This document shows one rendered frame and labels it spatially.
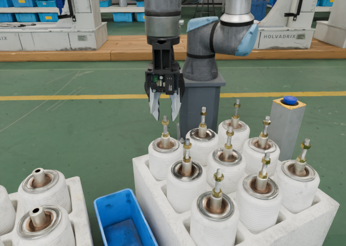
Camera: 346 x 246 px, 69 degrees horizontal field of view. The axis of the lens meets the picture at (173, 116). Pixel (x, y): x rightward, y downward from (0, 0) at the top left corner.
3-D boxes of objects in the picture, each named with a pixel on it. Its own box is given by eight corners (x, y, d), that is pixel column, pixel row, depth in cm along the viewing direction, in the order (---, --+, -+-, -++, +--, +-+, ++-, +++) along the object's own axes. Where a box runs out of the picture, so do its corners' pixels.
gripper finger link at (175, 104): (170, 129, 61) (165, 94, 56) (172, 118, 66) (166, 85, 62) (183, 128, 60) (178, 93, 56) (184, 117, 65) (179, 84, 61)
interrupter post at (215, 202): (223, 209, 49) (225, 197, 48) (212, 212, 49) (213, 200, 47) (218, 200, 51) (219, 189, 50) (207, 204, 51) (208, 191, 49)
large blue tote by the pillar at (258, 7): (234, 20, 493) (236, -1, 475) (254, 20, 497) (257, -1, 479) (243, 23, 449) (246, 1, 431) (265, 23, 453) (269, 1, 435)
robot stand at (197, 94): (176, 125, 128) (176, 68, 114) (212, 124, 128) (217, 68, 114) (178, 146, 111) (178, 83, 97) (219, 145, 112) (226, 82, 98)
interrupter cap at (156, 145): (177, 137, 72) (177, 135, 72) (180, 153, 66) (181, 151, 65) (151, 139, 72) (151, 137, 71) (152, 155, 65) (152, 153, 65)
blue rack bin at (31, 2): (25, 5, 500) (22, -6, 490) (45, 5, 501) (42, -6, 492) (12, 7, 456) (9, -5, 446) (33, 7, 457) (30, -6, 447)
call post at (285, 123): (256, 175, 94) (272, 101, 80) (270, 170, 97) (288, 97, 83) (271, 188, 89) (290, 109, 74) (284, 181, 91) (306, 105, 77)
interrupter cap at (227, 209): (242, 216, 48) (242, 213, 48) (206, 227, 46) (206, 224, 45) (222, 189, 54) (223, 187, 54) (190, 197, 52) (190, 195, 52)
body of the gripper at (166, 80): (144, 97, 55) (141, 40, 49) (150, 83, 63) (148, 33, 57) (179, 98, 55) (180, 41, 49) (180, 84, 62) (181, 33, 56)
